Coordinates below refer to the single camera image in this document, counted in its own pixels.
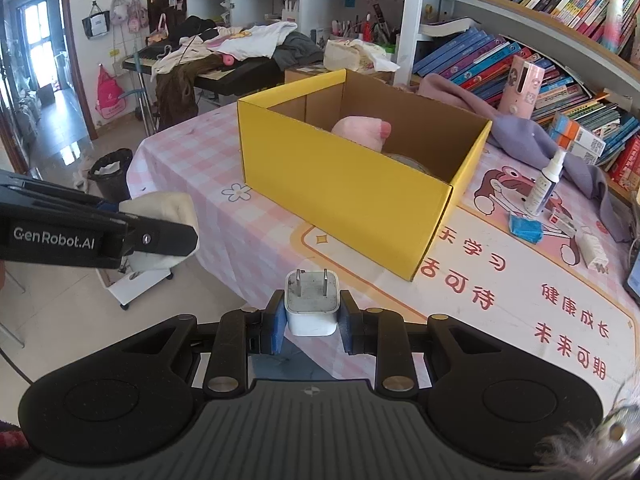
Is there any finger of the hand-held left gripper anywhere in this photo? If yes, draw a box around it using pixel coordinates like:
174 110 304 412
121 223 199 268
0 169 143 224

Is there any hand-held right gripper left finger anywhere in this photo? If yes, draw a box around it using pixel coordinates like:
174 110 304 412
120 289 288 403

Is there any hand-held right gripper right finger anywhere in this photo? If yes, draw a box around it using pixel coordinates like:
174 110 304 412
336 290 506 402

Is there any white charger plug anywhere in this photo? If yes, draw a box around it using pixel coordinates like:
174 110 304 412
284 269 341 337

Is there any yellow cardboard box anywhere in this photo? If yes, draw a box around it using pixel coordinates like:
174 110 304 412
236 69 493 282

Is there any pink plush toy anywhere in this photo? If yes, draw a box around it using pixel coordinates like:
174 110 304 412
331 115 392 152

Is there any blue wrapper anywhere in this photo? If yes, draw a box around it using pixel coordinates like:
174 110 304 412
509 211 544 246

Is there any white spray bottle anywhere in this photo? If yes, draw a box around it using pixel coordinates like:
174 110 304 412
523 149 568 217

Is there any small red white box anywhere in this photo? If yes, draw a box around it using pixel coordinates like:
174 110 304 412
547 205 578 236

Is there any white power adapter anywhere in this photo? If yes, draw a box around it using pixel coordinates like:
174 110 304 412
575 227 610 275

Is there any row of stationery items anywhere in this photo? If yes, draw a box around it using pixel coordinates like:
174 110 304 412
330 5 401 43

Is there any black trash bin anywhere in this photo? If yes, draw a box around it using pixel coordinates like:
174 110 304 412
88 148 135 203

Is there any white chair with cream cushion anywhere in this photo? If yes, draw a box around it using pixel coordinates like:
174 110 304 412
97 192 201 311

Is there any small pink hanging bag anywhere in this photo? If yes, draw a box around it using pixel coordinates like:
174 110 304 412
146 12 171 46

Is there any black digital piano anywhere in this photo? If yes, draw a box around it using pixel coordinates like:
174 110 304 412
122 55 286 96

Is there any black white tote bag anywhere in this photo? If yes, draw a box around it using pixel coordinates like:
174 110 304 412
81 0 111 40

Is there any pink backpack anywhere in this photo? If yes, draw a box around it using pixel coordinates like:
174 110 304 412
126 0 151 35

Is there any pile of clothes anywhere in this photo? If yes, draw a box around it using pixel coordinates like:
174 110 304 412
150 17 326 131

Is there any white side shelf unit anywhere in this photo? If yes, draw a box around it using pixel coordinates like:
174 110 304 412
185 0 416 61

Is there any grey furry sleeve cuff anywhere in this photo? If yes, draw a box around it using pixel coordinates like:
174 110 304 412
537 400 640 466

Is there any purple cloth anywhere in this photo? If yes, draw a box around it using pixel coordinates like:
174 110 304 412
417 74 631 243

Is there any cream tissue pouch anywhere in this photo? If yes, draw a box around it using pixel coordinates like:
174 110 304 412
323 38 401 73

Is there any orange blue white carton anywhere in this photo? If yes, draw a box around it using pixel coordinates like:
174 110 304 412
547 130 598 166
548 111 608 158

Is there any black smartphone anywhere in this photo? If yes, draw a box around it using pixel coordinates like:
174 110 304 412
622 245 640 306

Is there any row of blue picture books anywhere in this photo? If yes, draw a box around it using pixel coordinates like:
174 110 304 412
412 27 640 171

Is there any pink cartoon tumbler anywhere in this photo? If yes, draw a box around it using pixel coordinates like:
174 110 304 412
498 55 545 120

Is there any open white book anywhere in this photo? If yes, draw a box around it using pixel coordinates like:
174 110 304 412
420 17 478 38

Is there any red boxed book set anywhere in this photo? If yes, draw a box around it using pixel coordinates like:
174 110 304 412
605 135 640 206

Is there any white wooden bookshelf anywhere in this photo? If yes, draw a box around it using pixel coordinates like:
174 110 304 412
392 0 640 201

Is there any pastel gradient bottle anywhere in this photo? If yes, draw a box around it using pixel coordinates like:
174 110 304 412
602 0 626 53

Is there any pink drawstring bag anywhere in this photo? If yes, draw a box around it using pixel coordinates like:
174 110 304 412
95 64 126 120

